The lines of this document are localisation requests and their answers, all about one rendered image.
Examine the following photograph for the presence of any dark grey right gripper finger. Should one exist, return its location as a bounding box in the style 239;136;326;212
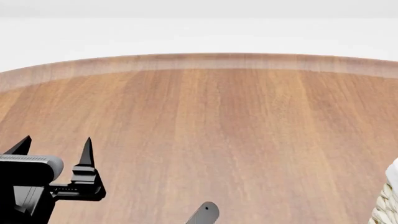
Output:
185;201;220;224

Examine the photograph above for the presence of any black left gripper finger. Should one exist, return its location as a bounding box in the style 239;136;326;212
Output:
70;136;103;185
2;135;32;156

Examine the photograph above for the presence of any woven straw basket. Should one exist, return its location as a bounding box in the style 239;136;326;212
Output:
368;179;398;224

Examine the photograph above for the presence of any white basket lining cloth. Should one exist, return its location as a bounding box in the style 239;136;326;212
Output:
384;157;398;187

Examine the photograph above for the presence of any grey black wrist camera box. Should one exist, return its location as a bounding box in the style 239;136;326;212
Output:
0;153;65;188

